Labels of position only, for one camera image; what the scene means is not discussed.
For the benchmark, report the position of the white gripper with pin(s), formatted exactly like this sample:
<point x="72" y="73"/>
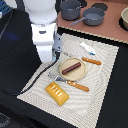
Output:
<point x="47" y="41"/>

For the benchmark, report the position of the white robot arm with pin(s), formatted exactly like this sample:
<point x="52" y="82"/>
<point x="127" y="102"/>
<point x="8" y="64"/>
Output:
<point x="43" y="17"/>

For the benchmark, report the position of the grey cooking pot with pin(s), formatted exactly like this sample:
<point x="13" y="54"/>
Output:
<point x="70" y="9"/>

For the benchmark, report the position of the brown sausage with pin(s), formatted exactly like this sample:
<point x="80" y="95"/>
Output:
<point x="67" y="70"/>

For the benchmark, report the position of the tan round plate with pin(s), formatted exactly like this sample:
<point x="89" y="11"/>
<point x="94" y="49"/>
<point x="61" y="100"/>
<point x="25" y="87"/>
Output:
<point x="75" y="74"/>

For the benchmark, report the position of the grey frying pan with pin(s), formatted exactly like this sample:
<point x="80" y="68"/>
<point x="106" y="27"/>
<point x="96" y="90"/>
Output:
<point x="92" y="17"/>

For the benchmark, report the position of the beige woven placemat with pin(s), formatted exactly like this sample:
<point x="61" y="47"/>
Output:
<point x="82" y="108"/>

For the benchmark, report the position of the yellow bread loaf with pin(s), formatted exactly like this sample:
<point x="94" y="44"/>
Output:
<point x="57" y="93"/>

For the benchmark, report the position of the beige bowl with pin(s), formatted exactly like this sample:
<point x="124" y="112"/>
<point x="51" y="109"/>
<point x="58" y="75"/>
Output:
<point x="124" y="16"/>

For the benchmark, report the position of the orange handled fork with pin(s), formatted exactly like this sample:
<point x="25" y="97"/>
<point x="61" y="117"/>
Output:
<point x="76" y="85"/>

